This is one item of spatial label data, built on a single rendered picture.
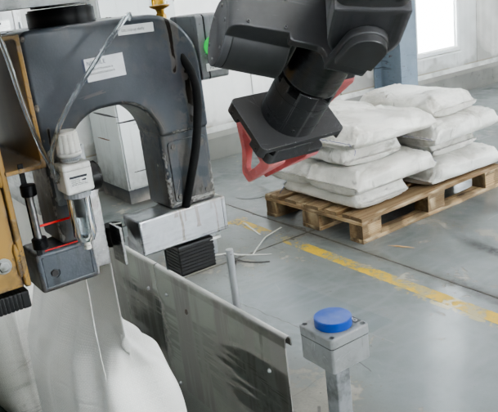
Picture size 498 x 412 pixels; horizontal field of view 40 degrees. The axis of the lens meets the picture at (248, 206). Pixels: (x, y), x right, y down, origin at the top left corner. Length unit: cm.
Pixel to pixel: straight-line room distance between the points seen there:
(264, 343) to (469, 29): 679
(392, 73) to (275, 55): 627
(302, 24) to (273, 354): 87
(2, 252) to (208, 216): 30
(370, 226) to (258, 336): 236
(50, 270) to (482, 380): 185
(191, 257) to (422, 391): 154
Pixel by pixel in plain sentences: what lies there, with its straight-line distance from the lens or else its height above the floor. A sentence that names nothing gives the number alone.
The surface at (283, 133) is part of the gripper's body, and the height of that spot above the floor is 122.
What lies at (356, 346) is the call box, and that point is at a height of 81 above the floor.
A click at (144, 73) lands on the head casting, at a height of 127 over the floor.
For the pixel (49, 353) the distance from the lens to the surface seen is 126.
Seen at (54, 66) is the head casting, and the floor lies 129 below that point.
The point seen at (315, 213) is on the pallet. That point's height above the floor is 10.
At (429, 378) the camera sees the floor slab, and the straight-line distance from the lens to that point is 252.
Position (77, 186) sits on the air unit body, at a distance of 86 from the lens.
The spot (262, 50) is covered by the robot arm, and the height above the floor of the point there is 131.
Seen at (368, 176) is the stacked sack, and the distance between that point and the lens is 359.
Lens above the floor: 136
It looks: 18 degrees down
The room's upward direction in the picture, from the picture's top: 7 degrees counter-clockwise
